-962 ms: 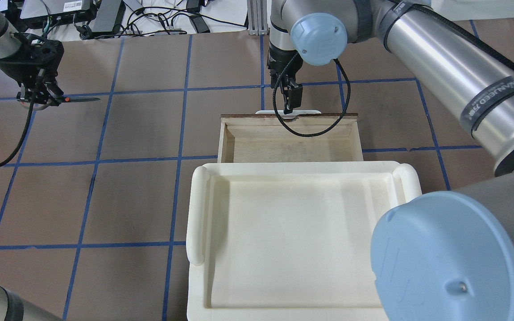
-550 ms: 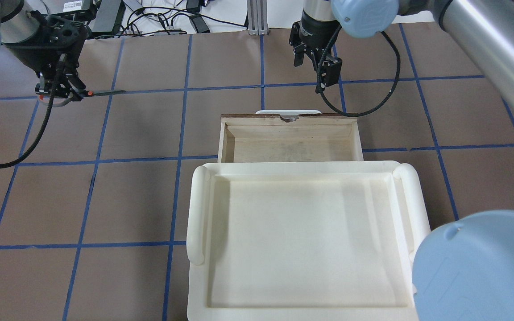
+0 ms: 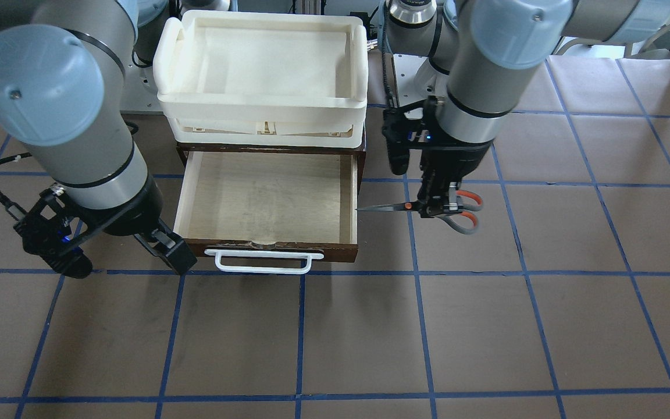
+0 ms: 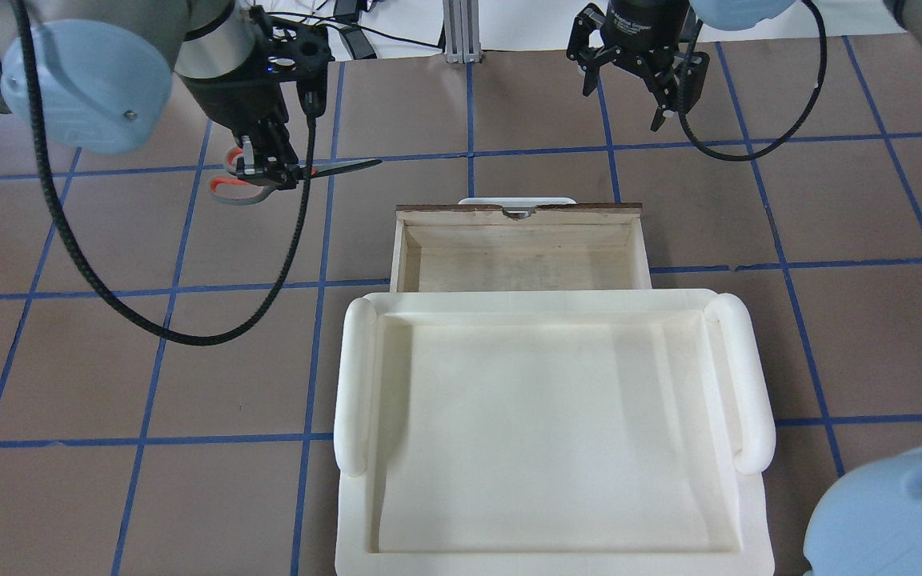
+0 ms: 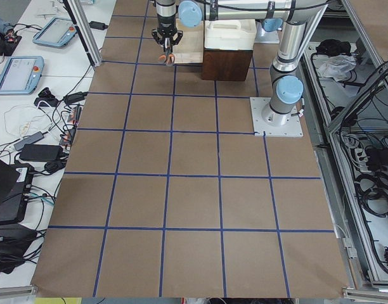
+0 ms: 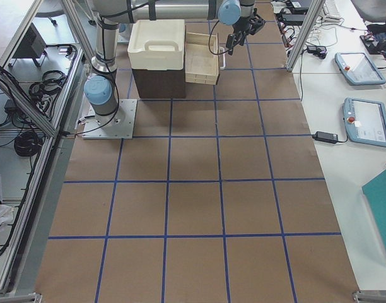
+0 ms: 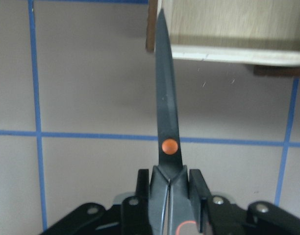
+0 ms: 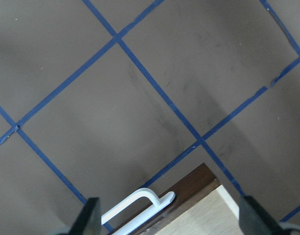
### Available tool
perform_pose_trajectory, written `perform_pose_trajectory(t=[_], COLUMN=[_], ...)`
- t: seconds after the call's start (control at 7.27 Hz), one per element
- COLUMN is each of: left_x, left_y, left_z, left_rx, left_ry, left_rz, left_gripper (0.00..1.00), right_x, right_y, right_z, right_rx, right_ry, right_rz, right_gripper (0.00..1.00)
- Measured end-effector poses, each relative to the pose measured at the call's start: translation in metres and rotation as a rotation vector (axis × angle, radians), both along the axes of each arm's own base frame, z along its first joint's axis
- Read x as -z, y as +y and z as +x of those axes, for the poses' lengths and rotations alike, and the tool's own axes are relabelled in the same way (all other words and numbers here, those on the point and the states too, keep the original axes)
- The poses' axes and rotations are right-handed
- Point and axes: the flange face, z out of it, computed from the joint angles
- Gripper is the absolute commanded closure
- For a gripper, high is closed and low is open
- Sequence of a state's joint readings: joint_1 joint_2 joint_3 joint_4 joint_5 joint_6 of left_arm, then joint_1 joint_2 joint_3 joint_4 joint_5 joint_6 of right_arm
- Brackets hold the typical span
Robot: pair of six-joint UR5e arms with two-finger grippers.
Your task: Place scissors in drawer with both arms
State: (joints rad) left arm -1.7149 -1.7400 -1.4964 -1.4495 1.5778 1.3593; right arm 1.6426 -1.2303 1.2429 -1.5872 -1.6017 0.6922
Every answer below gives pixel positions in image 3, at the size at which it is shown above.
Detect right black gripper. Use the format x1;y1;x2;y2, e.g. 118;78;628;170
104;175;197;275

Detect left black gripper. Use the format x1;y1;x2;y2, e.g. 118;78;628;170
417;141;493;201

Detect orange grey scissors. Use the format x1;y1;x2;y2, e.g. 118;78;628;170
357;189;483;235

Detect wooden drawer with white handle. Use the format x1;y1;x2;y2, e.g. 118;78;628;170
174;151;359;274

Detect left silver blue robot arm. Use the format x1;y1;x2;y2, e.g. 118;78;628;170
382;1;670;222

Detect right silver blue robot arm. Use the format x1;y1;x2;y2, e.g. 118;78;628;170
0;1;197;279

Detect white plastic tray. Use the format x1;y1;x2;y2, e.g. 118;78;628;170
152;10;369;149

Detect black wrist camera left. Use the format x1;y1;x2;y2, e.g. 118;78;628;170
381;95;438;176

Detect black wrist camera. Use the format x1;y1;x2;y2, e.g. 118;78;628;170
381;95;438;176
7;183;92;279

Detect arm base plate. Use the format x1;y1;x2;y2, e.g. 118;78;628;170
120;59;164;116
393;55;448;106

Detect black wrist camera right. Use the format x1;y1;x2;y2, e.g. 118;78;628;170
7;183;92;279

